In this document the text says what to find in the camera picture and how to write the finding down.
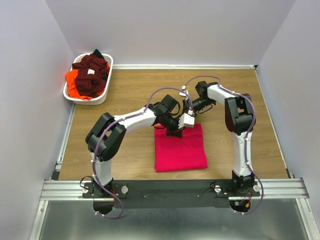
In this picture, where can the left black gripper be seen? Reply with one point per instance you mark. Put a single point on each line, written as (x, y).
(176, 132)

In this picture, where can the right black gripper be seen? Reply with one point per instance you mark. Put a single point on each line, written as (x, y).
(185, 106)

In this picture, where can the pink t shirt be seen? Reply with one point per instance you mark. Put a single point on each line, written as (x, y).
(174, 154)

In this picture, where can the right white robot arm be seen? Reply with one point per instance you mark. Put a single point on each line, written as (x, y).
(240, 118)

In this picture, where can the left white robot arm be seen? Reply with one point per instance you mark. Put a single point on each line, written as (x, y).
(106, 137)

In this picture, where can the maroon t shirt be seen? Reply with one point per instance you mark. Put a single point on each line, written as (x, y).
(90, 62)

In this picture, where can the white laundry basket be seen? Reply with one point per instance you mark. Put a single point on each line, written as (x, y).
(94, 101)

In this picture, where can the black t shirt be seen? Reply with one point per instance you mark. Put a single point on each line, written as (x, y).
(97, 54)

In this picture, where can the orange t shirt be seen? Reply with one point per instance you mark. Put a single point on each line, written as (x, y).
(87, 83)

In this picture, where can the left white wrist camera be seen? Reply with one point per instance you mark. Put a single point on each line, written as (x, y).
(186, 121)

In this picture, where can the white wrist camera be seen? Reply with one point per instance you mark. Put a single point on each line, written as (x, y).
(186, 121)
(184, 93)

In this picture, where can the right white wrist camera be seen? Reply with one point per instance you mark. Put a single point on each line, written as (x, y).
(184, 93)

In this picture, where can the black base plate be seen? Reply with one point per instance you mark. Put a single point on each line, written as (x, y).
(125, 195)

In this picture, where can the back aluminium rail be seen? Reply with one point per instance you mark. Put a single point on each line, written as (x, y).
(181, 66)

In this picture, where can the left aluminium rail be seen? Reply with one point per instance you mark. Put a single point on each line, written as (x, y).
(60, 157)

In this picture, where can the front aluminium rail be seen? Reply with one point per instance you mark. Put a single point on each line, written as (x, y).
(291, 188)

